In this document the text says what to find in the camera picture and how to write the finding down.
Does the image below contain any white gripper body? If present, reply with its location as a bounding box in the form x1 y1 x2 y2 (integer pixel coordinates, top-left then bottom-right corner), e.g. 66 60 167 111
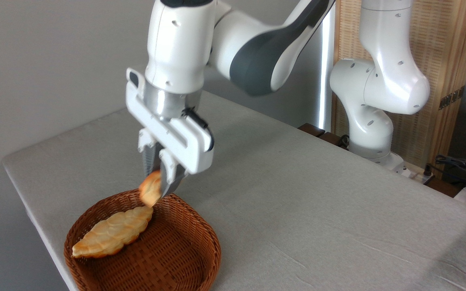
126 68 215 175

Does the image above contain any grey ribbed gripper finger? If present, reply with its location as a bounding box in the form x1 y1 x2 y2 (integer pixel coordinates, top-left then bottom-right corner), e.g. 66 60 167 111
158 149 187 198
138 129 161 177

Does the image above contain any round orange bread roll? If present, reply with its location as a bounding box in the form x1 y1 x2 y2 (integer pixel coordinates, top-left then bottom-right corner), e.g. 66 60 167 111
139 170 163 207

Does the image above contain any long leaf-shaped bread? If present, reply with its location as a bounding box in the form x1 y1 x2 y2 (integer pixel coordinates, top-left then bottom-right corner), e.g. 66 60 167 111
72 205 154 259

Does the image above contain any brown wicker basket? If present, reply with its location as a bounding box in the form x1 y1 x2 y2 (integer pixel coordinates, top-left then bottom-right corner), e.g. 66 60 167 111
64 188 222 291

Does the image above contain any dark brown wooden block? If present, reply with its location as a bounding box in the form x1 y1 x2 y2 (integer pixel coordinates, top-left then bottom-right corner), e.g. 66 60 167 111
298 123 326 137
318 131 349 150

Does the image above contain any grey tablecloth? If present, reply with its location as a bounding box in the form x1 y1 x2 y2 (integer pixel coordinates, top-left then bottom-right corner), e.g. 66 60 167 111
2 89 466 291

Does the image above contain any white vertical light strip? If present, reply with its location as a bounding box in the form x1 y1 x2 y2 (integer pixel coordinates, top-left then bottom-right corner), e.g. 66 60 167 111
319 4 336 132

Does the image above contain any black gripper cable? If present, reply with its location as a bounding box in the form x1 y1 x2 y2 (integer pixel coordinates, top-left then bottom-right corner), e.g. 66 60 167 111
182 107 215 152

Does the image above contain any black cable bundle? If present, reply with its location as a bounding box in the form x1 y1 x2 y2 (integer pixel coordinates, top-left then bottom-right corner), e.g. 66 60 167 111
425 155 466 190

